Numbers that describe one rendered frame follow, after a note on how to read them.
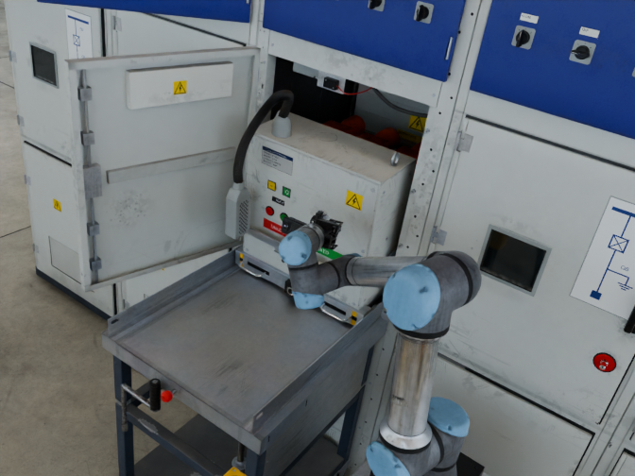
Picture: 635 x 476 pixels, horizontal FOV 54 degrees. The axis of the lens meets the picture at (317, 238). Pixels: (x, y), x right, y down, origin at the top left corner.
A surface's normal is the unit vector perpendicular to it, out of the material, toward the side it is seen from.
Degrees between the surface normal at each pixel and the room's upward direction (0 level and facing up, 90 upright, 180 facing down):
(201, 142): 90
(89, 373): 0
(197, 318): 0
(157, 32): 90
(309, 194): 93
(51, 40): 90
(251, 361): 0
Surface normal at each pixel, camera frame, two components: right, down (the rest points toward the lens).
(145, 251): 0.65, 0.46
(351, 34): -0.56, 0.36
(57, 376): 0.13, -0.85
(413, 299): -0.74, 0.11
